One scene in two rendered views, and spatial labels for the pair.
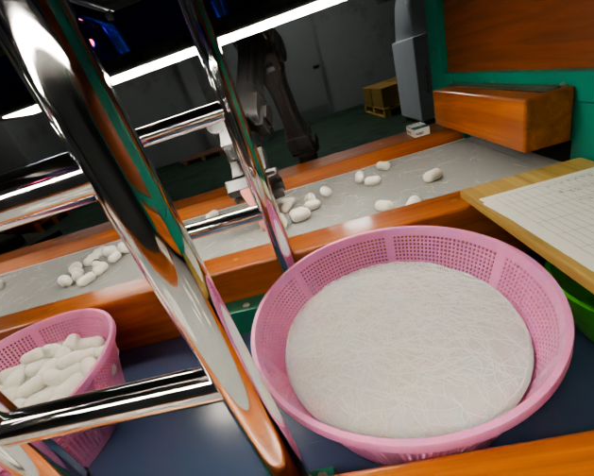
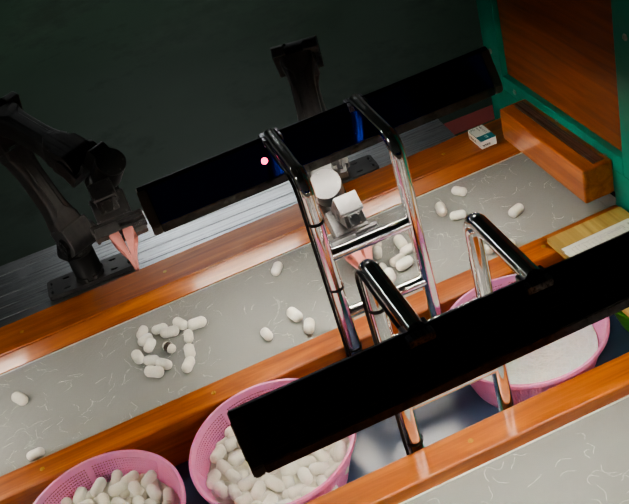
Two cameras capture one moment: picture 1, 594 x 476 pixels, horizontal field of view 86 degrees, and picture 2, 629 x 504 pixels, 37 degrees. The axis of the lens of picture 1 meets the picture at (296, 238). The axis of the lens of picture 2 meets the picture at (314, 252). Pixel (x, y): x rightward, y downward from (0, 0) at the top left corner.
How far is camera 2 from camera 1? 1.26 m
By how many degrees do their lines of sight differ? 18
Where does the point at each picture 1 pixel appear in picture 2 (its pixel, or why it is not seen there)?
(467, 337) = (567, 340)
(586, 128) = (621, 188)
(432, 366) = (553, 357)
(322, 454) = not seen: hidden behind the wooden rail
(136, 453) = (379, 458)
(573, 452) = (607, 366)
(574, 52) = (609, 134)
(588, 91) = (619, 166)
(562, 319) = (605, 322)
